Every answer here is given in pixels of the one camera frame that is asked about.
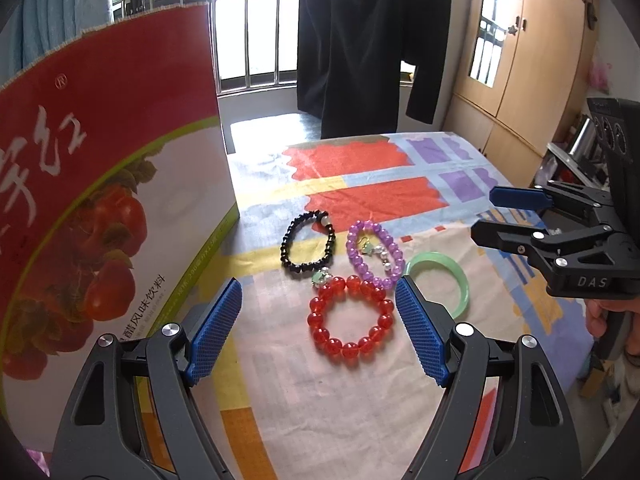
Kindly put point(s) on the small green pendant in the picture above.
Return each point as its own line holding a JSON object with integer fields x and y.
{"x": 320, "y": 278}

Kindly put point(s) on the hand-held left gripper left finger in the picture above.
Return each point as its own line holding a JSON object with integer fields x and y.
{"x": 215, "y": 330}

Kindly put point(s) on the cluttered side shelf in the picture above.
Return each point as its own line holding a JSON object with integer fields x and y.
{"x": 570, "y": 155}

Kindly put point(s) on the green jade bangle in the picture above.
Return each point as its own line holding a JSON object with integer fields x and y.
{"x": 462, "y": 280}

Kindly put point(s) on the red printed cardboard box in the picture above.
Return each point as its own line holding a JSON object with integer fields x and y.
{"x": 100, "y": 160}

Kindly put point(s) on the colourful printed blanket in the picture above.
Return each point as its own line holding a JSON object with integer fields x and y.
{"x": 325, "y": 410}

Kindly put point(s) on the pink printed cloth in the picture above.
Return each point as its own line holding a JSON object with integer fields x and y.
{"x": 37, "y": 462}

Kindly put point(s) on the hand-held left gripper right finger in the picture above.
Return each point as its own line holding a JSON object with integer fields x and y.
{"x": 420, "y": 330}

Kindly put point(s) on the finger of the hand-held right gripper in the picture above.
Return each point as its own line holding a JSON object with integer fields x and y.
{"x": 515, "y": 196}
{"x": 505, "y": 238}

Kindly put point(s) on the black hanging coat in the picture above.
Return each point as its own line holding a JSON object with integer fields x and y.
{"x": 350, "y": 60}

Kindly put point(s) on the person's right hand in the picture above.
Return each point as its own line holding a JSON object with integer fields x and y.
{"x": 595, "y": 317}

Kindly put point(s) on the blue curtain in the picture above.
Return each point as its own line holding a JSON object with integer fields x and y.
{"x": 45, "y": 10}

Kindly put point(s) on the wooden wardrobe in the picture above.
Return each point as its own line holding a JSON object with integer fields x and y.
{"x": 540, "y": 85}

